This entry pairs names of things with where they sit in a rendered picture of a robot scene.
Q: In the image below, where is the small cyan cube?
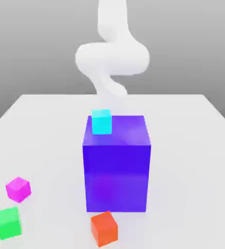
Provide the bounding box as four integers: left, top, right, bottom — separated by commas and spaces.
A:
91, 109, 113, 135

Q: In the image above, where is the small orange cube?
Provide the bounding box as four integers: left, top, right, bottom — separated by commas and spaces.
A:
90, 210, 118, 248

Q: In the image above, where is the large purple box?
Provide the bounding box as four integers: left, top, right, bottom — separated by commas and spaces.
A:
82, 115, 151, 213

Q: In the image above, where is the small magenta cube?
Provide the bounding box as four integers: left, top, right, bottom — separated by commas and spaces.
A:
5, 176, 32, 203

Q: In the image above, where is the small green cube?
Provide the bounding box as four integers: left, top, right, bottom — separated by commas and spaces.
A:
0, 206, 23, 241

